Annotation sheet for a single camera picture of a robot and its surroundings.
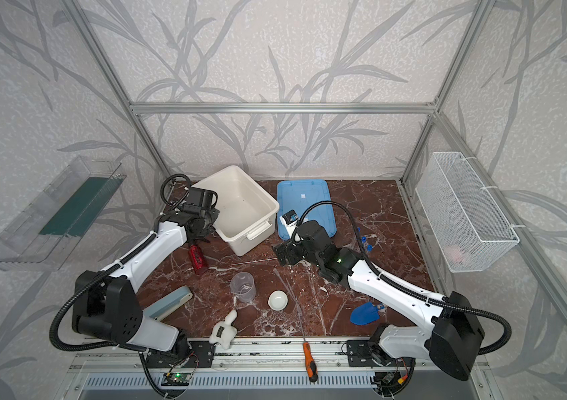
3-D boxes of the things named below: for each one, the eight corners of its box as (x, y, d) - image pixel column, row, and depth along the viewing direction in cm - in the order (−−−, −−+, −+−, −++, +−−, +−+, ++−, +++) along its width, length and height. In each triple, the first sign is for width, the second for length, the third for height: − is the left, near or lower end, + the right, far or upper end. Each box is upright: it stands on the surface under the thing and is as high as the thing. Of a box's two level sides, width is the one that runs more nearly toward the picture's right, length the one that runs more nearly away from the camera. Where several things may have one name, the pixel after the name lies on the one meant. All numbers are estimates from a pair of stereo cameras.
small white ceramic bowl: (267, 310, 84) (267, 308, 82) (269, 292, 88) (268, 290, 86) (287, 310, 84) (287, 308, 82) (288, 292, 88) (288, 290, 86)
